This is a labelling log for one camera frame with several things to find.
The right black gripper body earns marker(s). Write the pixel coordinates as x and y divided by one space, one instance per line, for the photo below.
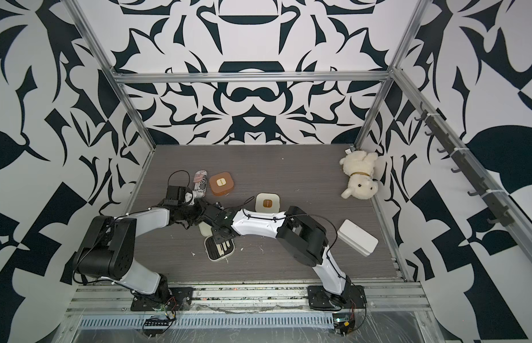
217 236

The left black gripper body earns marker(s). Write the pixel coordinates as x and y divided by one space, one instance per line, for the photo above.
192 212

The cream nail clipper large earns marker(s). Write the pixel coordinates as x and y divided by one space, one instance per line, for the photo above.
217 250

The cream nail kit case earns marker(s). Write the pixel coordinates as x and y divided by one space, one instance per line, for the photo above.
212 236
267 203

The brown nail kit case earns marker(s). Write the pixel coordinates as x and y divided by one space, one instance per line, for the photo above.
221 184

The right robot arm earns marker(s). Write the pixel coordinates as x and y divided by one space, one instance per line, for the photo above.
299 233

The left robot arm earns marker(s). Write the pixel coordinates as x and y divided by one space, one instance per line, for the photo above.
107 250

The crushed flag print can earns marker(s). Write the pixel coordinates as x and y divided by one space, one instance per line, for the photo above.
200 184

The left circuit board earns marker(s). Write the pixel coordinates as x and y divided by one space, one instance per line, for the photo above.
156 325

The circuit board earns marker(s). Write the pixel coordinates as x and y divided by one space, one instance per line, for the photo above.
344 323
156 325

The white box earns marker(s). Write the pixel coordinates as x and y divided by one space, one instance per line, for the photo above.
357 238

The white teddy bear plush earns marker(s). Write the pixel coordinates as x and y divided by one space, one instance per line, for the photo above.
359 166

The right circuit board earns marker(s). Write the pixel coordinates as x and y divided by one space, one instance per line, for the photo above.
344 323

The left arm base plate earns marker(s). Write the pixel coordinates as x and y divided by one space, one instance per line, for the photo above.
175 299

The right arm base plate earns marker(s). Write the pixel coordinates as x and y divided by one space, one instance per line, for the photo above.
353 297

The wall hook rail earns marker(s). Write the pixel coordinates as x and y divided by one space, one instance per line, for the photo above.
467 164

